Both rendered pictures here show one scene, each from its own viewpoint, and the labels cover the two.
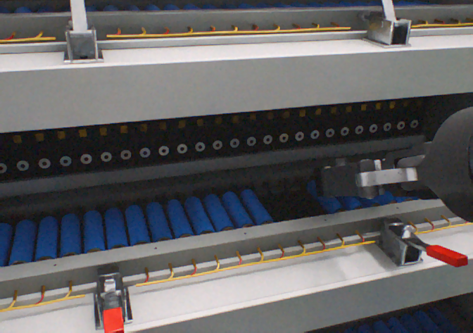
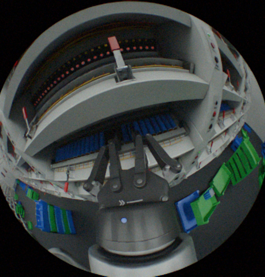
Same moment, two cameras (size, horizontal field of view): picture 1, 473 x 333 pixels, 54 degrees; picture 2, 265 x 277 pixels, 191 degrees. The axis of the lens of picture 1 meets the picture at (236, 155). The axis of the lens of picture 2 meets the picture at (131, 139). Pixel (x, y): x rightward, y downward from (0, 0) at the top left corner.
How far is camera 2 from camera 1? 0.35 m
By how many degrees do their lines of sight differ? 39
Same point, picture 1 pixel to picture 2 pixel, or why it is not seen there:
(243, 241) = (92, 159)
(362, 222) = (131, 149)
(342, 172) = (95, 166)
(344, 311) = not seen: hidden behind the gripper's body
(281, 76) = (64, 122)
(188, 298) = (83, 173)
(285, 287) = not seen: hidden behind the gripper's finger
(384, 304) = not seen: hidden behind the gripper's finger
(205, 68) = (44, 131)
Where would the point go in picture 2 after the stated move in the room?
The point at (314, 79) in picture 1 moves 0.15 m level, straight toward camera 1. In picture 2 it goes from (78, 116) to (21, 198)
